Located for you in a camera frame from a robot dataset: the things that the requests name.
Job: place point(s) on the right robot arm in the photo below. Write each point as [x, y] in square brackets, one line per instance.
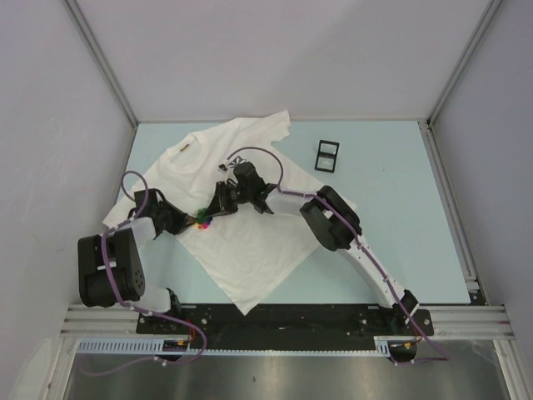
[333, 223]

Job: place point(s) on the black open display box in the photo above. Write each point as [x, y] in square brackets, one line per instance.
[326, 157]

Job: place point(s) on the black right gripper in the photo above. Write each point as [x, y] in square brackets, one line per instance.
[221, 203]

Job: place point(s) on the white t-shirt with daisy print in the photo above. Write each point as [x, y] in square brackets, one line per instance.
[246, 254]

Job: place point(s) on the rainbow plush flower brooch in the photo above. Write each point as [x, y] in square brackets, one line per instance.
[203, 219]

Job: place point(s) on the grey slotted cable duct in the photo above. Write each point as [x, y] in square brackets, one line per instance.
[368, 347]

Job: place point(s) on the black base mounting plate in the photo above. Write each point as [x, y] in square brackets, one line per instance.
[363, 319]

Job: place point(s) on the aluminium front frame rail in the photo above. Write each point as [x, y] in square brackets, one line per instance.
[458, 322]

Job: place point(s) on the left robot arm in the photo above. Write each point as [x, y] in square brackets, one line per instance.
[110, 267]

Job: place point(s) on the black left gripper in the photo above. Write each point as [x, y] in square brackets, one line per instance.
[183, 219]

